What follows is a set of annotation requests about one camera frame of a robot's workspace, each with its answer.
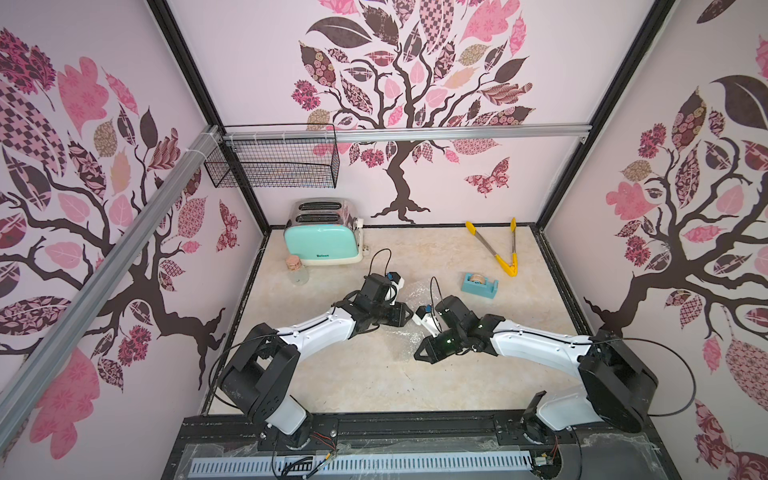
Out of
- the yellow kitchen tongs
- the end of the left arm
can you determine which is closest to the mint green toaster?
the end of the left arm

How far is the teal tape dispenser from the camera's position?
99 cm

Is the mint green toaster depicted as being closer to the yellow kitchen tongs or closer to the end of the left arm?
the end of the left arm

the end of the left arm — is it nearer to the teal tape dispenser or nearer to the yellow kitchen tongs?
the teal tape dispenser

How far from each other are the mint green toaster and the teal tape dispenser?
41 centimetres

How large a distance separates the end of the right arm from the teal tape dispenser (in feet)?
0.95

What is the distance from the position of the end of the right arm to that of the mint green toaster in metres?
0.44

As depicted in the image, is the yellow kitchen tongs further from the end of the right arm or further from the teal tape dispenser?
the end of the right arm

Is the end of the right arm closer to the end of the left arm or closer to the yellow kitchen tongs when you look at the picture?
the end of the left arm

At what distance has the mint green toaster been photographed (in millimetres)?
998

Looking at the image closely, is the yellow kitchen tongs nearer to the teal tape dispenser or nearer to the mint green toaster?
the teal tape dispenser

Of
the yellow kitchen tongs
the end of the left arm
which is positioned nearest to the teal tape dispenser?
the yellow kitchen tongs

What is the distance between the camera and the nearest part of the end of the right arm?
622 mm

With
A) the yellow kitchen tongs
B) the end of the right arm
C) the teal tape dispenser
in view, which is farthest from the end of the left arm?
the yellow kitchen tongs

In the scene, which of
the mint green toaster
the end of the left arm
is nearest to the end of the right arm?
the end of the left arm
